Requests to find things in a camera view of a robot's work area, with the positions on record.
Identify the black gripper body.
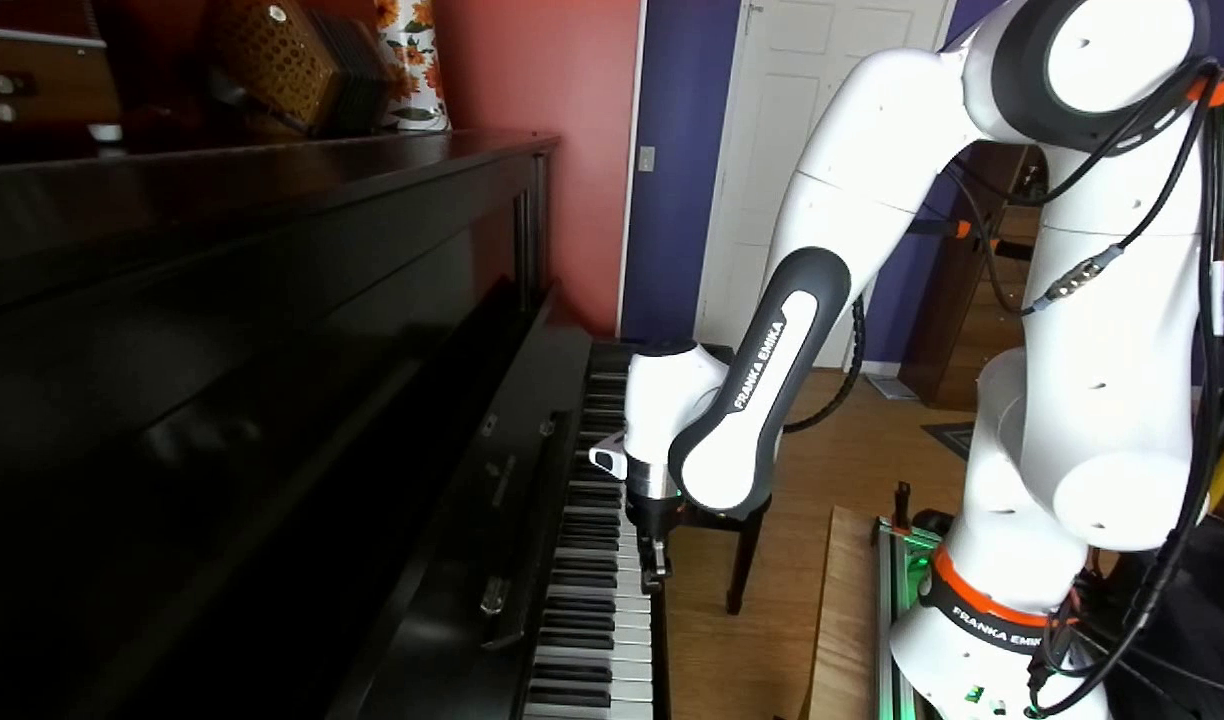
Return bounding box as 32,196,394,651
630,496,682,547

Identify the black piano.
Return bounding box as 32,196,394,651
0,131,667,720

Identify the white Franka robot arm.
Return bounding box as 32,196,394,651
592,0,1224,720

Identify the black tufted piano bench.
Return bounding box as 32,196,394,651
653,338,776,620

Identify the light wooden platform board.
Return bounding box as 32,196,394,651
803,507,877,720

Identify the brown wooden cabinet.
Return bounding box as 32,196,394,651
899,142,1048,406

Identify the white panel door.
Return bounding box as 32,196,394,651
698,0,958,347

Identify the floral ceramic vase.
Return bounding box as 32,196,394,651
373,0,454,131

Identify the woven brown basket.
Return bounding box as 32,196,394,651
203,0,337,135

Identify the brown box with knobs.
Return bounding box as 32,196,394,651
0,29,124,142

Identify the green metal robot base frame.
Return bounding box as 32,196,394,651
872,485,942,720

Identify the white wall light switch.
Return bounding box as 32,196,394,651
636,142,656,176

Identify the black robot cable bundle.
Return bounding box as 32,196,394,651
953,55,1224,720

